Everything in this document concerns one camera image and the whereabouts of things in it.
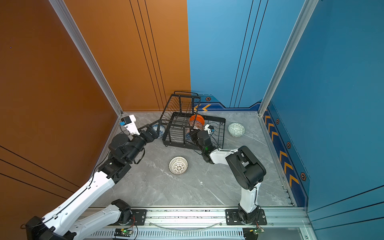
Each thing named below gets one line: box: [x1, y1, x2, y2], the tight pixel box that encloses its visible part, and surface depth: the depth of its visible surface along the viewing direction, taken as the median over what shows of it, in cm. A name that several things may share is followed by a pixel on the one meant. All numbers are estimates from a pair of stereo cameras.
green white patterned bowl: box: [228, 122, 246, 138], surface depth 108 cm
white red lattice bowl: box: [168, 156, 189, 175], surface depth 91 cm
